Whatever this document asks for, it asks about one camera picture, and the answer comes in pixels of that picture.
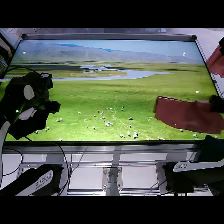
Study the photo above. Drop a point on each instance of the white garment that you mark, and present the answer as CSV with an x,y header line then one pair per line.
x,y
219,83

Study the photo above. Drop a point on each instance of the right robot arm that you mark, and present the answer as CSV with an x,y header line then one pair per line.
x,y
200,166

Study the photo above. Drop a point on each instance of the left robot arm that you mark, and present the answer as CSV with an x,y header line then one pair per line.
x,y
23,110

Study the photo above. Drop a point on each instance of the silver frame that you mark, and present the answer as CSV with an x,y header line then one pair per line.
x,y
133,155

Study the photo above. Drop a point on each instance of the red garment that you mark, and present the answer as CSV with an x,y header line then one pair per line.
x,y
216,61

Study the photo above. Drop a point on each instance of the black garment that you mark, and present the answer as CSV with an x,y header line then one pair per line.
x,y
221,41

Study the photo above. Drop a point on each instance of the red-brown garment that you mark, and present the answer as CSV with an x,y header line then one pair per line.
x,y
186,115

